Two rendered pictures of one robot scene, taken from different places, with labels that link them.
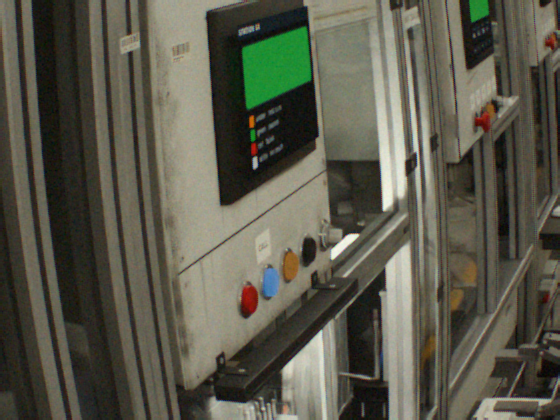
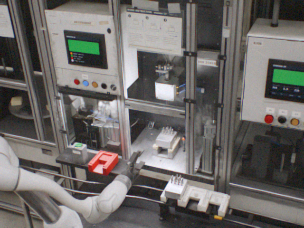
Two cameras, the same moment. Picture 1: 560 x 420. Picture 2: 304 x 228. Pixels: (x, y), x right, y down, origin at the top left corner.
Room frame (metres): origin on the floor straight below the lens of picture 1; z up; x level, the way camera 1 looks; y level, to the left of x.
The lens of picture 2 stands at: (1.72, -2.15, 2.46)
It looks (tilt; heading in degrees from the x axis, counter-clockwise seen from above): 31 degrees down; 91
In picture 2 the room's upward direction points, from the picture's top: 3 degrees counter-clockwise
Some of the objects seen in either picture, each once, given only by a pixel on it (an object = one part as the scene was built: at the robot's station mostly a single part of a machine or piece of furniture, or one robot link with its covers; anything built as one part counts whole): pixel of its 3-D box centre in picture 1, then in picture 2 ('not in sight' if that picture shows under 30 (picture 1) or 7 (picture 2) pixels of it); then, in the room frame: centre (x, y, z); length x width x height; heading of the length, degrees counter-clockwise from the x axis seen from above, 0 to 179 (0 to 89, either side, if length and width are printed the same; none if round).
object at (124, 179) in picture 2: not in sight; (121, 184); (1.52, -0.54, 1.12); 0.09 x 0.06 x 0.09; 158
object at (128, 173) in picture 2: not in sight; (128, 175); (1.55, -0.47, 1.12); 0.09 x 0.07 x 0.08; 68
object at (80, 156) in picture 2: not in sight; (80, 152); (1.22, -0.04, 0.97); 0.08 x 0.08 x 0.12; 68
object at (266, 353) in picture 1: (289, 327); (86, 92); (1.29, 0.00, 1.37); 0.36 x 0.04 x 0.04; 158
